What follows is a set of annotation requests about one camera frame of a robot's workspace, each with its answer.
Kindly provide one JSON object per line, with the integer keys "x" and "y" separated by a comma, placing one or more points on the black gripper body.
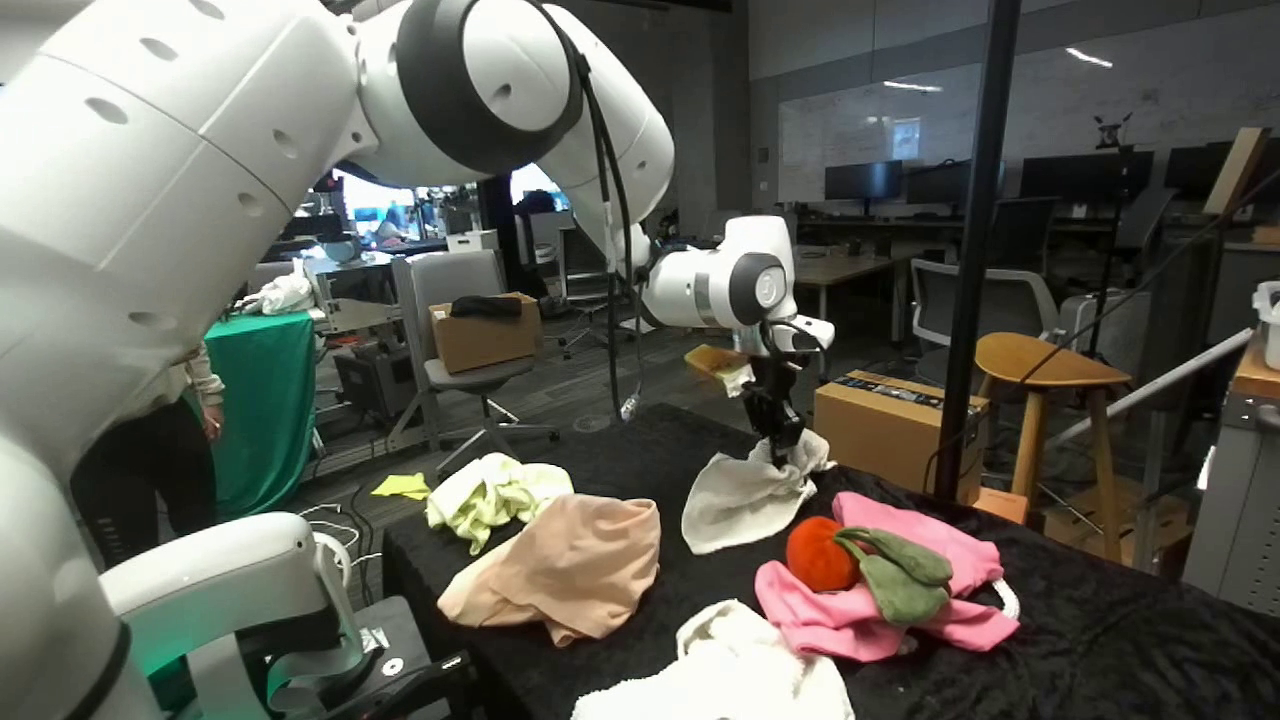
{"x": 779, "y": 390}

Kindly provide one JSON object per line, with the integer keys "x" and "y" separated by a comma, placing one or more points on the white terry towel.
{"x": 735, "y": 675}
{"x": 743, "y": 502}

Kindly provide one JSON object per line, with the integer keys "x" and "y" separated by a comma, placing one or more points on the orange plush toy green leaves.
{"x": 864, "y": 562}

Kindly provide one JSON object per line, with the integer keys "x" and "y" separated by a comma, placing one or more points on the pink cloth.
{"x": 935, "y": 532}

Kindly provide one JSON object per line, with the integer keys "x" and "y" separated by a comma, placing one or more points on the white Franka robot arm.
{"x": 163, "y": 202}

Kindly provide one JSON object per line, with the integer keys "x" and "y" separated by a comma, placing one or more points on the yellowish wrist attachment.
{"x": 719, "y": 367}

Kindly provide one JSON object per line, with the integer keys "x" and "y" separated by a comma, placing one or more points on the cardboard box with black tape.
{"x": 885, "y": 425}

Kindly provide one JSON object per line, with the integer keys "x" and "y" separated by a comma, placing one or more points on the wooden desk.
{"x": 841, "y": 264}

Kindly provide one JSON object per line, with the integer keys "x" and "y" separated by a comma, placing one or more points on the black computer monitor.
{"x": 1222, "y": 165}
{"x": 864, "y": 180}
{"x": 1084, "y": 179}

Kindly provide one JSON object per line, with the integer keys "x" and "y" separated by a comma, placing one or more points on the grey office chair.
{"x": 987, "y": 303}

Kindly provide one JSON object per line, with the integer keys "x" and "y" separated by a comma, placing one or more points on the black metal pole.
{"x": 975, "y": 264}

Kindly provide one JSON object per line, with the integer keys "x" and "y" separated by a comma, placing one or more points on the peach cloth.
{"x": 561, "y": 572}

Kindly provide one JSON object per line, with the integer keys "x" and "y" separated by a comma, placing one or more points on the wooden stool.
{"x": 1054, "y": 361}

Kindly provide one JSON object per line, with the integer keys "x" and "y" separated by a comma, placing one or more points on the plain cardboard box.
{"x": 494, "y": 342}

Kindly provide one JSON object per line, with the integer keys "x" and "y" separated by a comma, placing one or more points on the light green cloth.
{"x": 487, "y": 502}

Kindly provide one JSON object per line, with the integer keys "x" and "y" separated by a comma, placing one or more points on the grey metal chair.
{"x": 427, "y": 321}

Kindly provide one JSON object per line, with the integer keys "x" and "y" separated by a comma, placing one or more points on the silver metal pole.
{"x": 1161, "y": 381}

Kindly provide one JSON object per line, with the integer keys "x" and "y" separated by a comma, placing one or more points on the small yellow cloth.
{"x": 402, "y": 485}

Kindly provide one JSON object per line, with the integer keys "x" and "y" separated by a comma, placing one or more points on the black velvet tablecloth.
{"x": 1134, "y": 640}

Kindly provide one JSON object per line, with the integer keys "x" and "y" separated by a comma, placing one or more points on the wooden top workbench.
{"x": 1240, "y": 494}

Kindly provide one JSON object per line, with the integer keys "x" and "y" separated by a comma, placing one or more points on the white crumpled bag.
{"x": 280, "y": 289}

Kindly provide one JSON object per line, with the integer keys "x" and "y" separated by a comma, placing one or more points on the green table cover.
{"x": 264, "y": 403}

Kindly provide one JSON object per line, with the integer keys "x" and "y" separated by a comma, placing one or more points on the tan wooden panel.
{"x": 1235, "y": 169}

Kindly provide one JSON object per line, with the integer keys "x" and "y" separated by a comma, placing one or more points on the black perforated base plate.
{"x": 384, "y": 655}

